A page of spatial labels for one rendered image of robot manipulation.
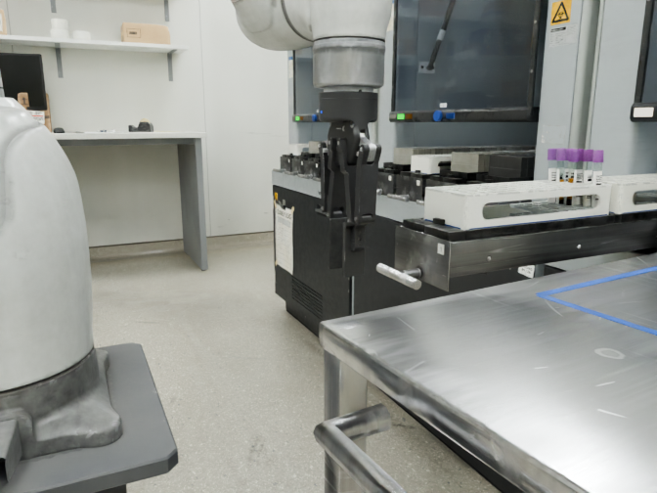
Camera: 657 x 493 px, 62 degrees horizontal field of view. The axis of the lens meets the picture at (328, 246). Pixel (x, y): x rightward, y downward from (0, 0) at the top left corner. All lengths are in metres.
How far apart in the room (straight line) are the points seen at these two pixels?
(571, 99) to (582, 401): 1.04
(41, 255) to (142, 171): 3.71
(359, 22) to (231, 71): 3.65
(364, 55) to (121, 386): 0.45
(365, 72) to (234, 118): 3.64
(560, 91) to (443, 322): 0.98
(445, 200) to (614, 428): 0.55
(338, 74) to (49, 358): 0.43
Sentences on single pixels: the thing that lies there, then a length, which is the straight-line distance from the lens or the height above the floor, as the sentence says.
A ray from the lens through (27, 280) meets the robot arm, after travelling 0.48.
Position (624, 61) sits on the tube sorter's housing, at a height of 1.08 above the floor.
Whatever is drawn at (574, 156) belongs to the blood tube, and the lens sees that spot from 0.97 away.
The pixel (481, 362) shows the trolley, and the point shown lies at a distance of 0.35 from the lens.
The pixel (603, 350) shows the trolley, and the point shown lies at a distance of 0.39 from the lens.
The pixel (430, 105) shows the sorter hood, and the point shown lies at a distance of 1.67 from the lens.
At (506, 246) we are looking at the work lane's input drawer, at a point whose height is 0.79.
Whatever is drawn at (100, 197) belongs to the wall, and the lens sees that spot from 4.17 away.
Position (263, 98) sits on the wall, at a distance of 4.37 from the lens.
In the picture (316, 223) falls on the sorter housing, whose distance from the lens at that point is 2.24.
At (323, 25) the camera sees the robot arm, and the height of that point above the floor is 1.07.
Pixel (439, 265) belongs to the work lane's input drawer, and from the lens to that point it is 0.76.
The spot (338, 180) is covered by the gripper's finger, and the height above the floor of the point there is 0.89.
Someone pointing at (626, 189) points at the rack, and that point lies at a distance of 1.00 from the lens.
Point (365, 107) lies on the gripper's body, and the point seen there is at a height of 0.98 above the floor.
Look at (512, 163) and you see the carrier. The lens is 1.40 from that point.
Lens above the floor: 0.96
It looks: 13 degrees down
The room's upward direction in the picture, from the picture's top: straight up
